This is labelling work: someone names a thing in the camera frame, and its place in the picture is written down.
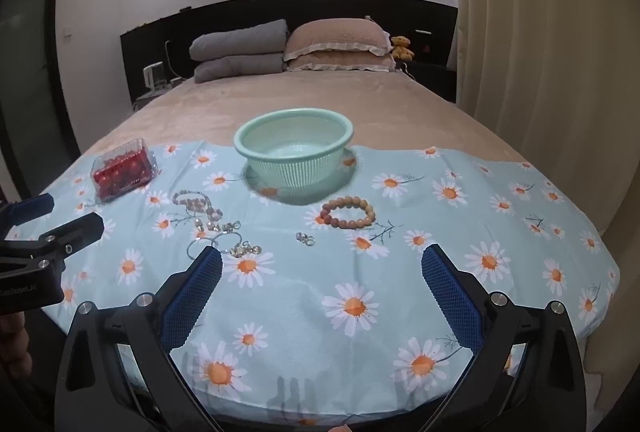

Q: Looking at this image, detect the grey folded quilt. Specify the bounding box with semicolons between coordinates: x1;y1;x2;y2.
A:
193;53;286;84
189;19;290;62

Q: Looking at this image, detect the green plastic mesh basket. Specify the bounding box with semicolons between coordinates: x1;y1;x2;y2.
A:
233;109;355;203

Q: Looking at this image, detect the silver charm chain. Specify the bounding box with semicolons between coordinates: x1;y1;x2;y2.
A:
194;219;243;236

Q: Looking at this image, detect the black nightstand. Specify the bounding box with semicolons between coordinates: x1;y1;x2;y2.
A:
400;61;457;104

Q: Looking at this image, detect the white charger cable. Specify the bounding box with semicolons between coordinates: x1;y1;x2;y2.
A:
164;40;182;83

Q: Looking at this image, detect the wooden bead bracelet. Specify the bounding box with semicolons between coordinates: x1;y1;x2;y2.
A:
320;195;375;231

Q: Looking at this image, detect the black headboard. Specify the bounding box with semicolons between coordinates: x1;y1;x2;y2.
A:
120;0;459;104

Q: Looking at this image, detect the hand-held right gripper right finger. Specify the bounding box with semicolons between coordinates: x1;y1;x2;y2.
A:
421;243;587;432

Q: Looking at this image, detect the beige bed blanket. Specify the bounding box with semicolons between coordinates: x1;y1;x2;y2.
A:
80;71;531;163

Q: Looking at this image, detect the dark glass door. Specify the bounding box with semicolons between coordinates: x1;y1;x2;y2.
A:
0;0;82;195

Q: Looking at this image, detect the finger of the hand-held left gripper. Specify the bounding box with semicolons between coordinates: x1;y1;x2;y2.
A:
0;193;55;238
0;212;105;271

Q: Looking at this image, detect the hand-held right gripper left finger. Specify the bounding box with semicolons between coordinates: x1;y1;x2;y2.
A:
54;245;224;432

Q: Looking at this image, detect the white bedside appliance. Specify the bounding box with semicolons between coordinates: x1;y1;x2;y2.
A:
143;62;169;92

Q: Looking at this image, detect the beige frilled pillow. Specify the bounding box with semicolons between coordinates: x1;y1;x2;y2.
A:
284;53;396;73
284;17;392;62

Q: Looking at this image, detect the thin metal ring hoop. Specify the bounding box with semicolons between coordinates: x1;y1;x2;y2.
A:
187;232;237;261

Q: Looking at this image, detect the pale bead necklace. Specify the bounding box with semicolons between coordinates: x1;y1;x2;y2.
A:
172;191;224;220

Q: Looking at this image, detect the daisy print blue cloth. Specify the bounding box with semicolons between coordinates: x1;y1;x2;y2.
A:
32;139;621;428

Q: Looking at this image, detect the yellow teddy bear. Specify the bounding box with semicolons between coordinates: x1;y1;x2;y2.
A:
390;36;415;62

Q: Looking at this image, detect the clear box of red tomatoes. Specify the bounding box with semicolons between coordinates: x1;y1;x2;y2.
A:
90;138;161;204

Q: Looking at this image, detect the cream curtain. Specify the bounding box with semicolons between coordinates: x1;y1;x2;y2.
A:
450;0;640;293

